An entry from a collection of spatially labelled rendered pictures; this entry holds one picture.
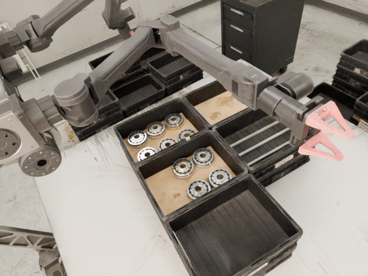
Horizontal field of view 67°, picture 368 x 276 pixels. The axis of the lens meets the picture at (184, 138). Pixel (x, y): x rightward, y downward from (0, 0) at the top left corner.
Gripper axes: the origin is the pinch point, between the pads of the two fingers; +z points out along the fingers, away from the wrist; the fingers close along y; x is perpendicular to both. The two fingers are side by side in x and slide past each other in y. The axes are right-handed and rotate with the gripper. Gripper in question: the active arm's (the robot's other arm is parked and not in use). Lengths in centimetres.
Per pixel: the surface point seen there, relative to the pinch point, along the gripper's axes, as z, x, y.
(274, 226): -13, -4, 63
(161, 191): -53, 22, 62
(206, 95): -89, -30, 58
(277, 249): -4, 5, 53
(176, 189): -50, 17, 62
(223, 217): -27, 9, 62
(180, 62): -181, -67, 95
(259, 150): -43, -27, 62
